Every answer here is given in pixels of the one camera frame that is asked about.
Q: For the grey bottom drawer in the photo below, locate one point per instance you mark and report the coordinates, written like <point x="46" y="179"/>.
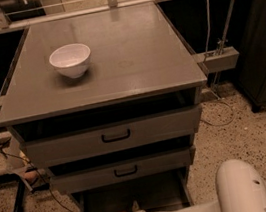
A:
<point x="159" y="192"/>

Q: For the metal diagonal rod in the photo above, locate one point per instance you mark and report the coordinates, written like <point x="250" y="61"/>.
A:
<point x="221" y="46"/>

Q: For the grey middle drawer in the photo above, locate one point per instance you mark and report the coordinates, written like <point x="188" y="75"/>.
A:
<point x="123" y="171"/>

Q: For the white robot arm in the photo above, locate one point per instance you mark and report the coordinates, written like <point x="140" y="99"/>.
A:
<point x="239" y="188"/>

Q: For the grey drawer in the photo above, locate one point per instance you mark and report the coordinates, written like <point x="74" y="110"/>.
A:
<point x="123" y="171"/>
<point x="112" y="137"/>
<point x="159" y="192"/>

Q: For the grey right side bracket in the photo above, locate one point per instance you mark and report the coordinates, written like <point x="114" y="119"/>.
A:
<point x="215" y="63"/>

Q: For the grey top drawer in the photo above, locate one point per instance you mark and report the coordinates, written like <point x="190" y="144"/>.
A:
<point x="112" y="137"/>

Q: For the grey drawer cabinet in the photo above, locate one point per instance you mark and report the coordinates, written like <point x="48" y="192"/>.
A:
<point x="138" y="67"/>

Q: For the black metal floor leg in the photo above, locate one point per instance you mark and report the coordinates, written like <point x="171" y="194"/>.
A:
<point x="18" y="207"/>

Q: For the white ceramic bowl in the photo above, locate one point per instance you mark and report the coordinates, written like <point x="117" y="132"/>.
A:
<point x="71" y="60"/>

